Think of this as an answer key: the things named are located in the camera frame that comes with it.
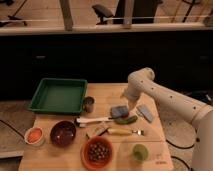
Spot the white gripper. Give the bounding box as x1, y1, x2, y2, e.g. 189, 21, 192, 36
121, 86, 141, 111

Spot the blue sponge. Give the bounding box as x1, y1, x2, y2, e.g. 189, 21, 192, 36
110, 106, 129, 118

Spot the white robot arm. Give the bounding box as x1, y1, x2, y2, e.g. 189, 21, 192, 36
122, 67, 213, 171

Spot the green plastic tray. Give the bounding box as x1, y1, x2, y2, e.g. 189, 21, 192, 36
29, 78, 87, 115

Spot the grey blue cloth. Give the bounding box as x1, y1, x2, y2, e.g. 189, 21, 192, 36
137, 105, 154, 123

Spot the green cucumber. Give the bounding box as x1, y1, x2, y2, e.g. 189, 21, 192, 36
114, 115, 138, 125

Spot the small metal cup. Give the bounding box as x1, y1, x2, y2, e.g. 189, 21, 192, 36
83, 96, 95, 113

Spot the wooden block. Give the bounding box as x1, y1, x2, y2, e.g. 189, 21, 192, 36
86, 122, 109, 138

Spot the orange bowl with nuts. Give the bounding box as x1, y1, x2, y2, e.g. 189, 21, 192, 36
81, 136, 113, 171

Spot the dark purple bowl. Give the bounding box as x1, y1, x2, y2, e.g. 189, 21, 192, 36
50, 121, 76, 148

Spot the white cup with orange content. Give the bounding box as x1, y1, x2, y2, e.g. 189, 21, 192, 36
24, 127, 45, 147

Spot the wooden handled fork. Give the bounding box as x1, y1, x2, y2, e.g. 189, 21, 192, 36
107, 128, 146, 136

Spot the white handled knife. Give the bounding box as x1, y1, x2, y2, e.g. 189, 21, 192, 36
75, 117, 113, 125

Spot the black cable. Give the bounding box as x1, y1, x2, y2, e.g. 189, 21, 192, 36
165, 138, 196, 150

